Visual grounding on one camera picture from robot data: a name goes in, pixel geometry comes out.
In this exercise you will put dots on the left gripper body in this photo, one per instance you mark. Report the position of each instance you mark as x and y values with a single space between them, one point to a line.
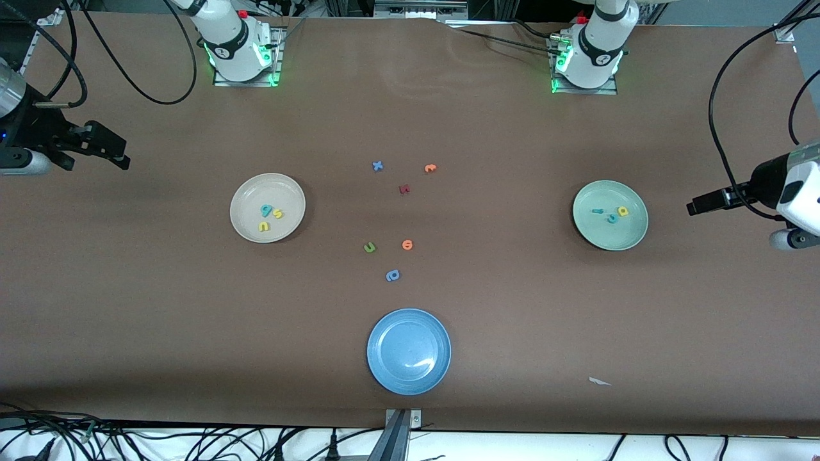
762 180

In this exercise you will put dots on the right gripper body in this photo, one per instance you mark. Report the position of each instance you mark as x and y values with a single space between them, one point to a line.
40 132

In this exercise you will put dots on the teal foam letter g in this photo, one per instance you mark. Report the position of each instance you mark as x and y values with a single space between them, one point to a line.
266 210

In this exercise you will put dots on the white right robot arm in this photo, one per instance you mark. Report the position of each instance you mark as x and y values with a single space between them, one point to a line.
230 45

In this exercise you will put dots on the green plate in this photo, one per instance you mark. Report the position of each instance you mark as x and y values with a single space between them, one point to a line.
608 237

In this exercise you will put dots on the beige brown plate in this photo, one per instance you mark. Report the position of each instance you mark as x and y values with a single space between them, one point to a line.
282 189

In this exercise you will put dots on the brown table cover sheet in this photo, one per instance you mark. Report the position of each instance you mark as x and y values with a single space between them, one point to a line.
192 320

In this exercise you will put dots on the white paper scrap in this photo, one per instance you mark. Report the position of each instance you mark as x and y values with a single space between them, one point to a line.
599 381

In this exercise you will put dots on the blue plate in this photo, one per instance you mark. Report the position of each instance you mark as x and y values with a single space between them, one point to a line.
409 351

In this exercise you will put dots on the black power plug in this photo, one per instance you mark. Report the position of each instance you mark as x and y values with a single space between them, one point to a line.
333 447

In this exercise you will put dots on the aluminium frame rail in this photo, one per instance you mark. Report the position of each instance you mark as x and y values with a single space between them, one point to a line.
48 18

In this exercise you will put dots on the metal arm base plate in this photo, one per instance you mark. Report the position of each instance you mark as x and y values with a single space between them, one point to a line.
246 83
586 91

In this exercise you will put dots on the aluminium frame corner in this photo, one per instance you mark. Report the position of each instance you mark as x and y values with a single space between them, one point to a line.
785 32

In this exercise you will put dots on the grey metal rack frame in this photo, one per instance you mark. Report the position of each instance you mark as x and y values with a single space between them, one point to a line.
419 8

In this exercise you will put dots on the grey metal frame bracket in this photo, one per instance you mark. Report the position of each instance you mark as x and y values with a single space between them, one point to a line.
400 435

